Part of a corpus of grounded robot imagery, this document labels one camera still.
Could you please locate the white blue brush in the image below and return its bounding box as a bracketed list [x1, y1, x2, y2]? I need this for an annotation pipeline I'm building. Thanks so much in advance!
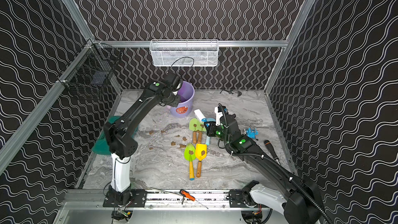
[194, 109, 207, 123]

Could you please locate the yellow square trowel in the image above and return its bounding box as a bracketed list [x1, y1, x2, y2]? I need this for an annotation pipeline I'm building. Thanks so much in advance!
[195, 143, 207, 178]

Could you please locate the lime front trowel yellow handle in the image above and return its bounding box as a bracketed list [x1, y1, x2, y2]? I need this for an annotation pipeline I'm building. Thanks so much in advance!
[184, 143, 196, 180]

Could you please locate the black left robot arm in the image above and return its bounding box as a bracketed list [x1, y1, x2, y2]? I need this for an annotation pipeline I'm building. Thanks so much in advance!
[104, 79, 183, 193]

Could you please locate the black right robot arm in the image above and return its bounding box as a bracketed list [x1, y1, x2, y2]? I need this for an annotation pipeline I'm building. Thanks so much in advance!
[204, 115, 333, 224]

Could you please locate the wide light blue trowel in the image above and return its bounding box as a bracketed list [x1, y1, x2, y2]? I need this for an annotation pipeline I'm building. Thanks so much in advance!
[204, 118, 216, 146]

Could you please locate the purple plastic bucket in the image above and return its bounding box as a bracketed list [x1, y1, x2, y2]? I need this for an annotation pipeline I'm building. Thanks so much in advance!
[169, 82, 195, 118]

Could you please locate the small blue clamp tool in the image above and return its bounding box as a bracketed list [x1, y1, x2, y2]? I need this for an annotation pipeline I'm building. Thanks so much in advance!
[244, 128, 259, 140]

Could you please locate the black clip tool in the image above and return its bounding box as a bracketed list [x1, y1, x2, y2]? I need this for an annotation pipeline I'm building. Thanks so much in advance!
[220, 89, 242, 97]

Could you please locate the green plastic tool case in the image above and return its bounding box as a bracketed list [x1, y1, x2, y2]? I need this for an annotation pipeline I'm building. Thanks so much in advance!
[92, 116, 121, 156]

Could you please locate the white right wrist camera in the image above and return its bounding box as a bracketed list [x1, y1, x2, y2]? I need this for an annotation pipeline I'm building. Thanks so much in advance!
[215, 105, 227, 126]

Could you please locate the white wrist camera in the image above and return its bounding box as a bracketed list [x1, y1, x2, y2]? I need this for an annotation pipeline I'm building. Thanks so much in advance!
[163, 73, 183, 92]
[215, 105, 227, 126]

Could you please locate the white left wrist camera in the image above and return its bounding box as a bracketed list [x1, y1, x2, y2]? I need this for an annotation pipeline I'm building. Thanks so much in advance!
[163, 73, 183, 92]

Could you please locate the wide green trowel wooden handle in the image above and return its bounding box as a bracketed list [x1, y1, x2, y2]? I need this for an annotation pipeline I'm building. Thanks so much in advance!
[189, 118, 200, 144]

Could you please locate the white wire basket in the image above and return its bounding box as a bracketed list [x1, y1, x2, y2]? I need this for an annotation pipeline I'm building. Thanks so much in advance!
[149, 39, 219, 67]

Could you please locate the black orange screwdriver handle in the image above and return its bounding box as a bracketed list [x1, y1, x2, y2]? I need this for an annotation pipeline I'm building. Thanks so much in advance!
[264, 140, 280, 165]

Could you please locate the orange handled screwdriver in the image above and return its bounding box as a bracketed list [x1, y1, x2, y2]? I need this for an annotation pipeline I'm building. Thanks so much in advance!
[180, 189, 208, 209]

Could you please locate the black wire basket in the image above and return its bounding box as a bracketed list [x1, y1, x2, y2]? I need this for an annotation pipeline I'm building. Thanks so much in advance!
[61, 43, 122, 101]

